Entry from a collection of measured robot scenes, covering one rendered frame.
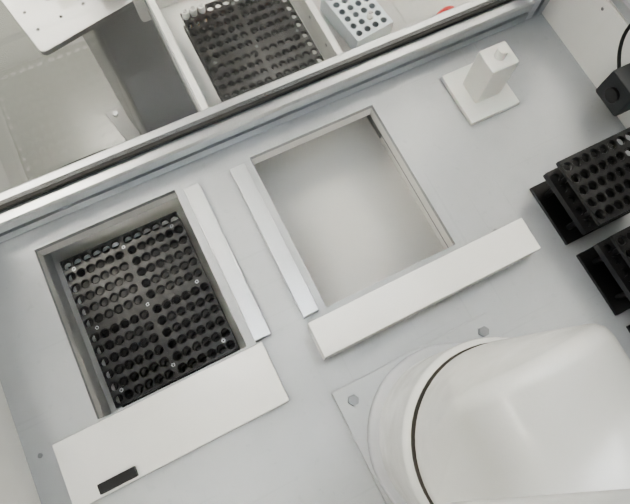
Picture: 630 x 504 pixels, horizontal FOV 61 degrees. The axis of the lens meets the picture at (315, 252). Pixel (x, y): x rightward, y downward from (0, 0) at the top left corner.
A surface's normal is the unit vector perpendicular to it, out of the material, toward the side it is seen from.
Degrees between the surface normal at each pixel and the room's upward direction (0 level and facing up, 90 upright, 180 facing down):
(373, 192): 0
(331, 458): 0
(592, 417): 5
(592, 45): 90
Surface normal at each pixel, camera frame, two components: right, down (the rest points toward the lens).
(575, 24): -0.89, 0.42
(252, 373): 0.04, -0.29
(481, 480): -0.85, 0.32
